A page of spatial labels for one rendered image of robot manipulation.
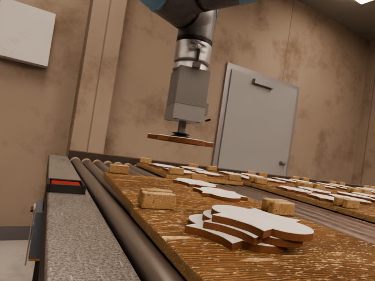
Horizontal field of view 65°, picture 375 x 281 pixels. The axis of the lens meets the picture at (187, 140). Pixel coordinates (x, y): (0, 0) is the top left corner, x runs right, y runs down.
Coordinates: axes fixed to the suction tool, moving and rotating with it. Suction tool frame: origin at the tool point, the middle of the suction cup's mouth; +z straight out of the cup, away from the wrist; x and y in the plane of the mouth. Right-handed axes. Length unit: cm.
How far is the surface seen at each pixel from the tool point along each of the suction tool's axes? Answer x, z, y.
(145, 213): 7.1, 11.3, -14.3
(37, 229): 27.6, 26.4, 21.8
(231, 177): -37, 10, 53
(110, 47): 23, -82, 228
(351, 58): -360, -188, 345
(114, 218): 11.5, 13.5, -10.6
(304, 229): -10.1, 8.4, -28.3
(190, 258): 4.9, 11.3, -31.2
